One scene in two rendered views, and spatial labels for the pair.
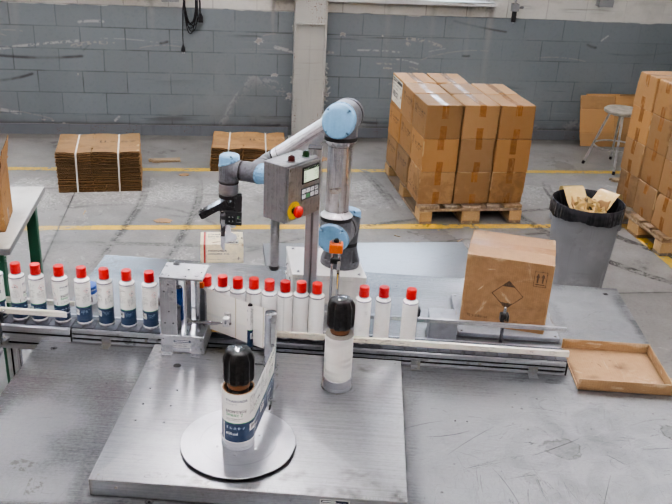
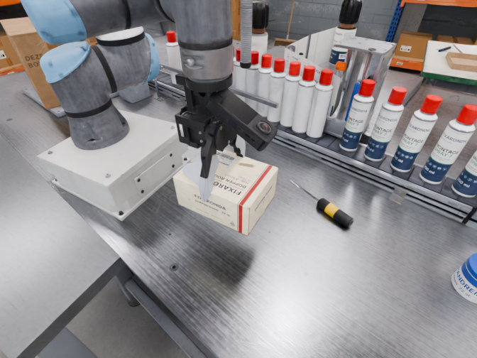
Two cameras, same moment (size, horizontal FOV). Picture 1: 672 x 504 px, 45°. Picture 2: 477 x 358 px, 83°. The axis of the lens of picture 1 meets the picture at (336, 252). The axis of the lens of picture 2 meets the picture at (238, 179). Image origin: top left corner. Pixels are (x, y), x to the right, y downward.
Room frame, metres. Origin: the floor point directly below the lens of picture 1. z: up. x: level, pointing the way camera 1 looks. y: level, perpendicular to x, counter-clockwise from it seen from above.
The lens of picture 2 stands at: (3.15, 0.70, 1.35)
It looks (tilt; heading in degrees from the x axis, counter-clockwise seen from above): 41 degrees down; 219
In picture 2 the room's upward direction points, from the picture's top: straight up
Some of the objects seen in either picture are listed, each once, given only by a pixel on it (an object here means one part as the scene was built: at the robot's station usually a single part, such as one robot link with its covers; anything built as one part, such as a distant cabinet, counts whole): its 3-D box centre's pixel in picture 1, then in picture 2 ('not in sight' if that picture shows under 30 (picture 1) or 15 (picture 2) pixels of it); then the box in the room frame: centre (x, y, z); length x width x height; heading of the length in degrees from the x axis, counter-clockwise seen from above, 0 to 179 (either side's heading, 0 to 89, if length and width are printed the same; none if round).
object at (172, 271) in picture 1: (184, 271); (365, 44); (2.31, 0.47, 1.14); 0.14 x 0.11 x 0.01; 88
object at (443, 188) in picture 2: (318, 342); (228, 106); (2.39, 0.04, 0.86); 1.65 x 0.08 x 0.04; 88
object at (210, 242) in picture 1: (221, 247); (227, 187); (2.86, 0.44, 0.99); 0.16 x 0.12 x 0.07; 99
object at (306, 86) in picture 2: (222, 303); (304, 101); (2.41, 0.37, 0.98); 0.05 x 0.05 x 0.20
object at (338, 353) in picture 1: (339, 342); (257, 42); (2.11, -0.02, 1.03); 0.09 x 0.09 x 0.30
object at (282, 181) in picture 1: (292, 186); not in sight; (2.48, 0.15, 1.38); 0.17 x 0.10 x 0.19; 144
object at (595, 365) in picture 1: (614, 365); not in sight; (2.37, -0.95, 0.85); 0.30 x 0.26 x 0.04; 88
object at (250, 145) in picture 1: (248, 151); not in sight; (6.94, 0.82, 0.11); 0.65 x 0.54 x 0.22; 96
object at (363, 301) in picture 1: (362, 314); not in sight; (2.39, -0.10, 0.98); 0.05 x 0.05 x 0.20
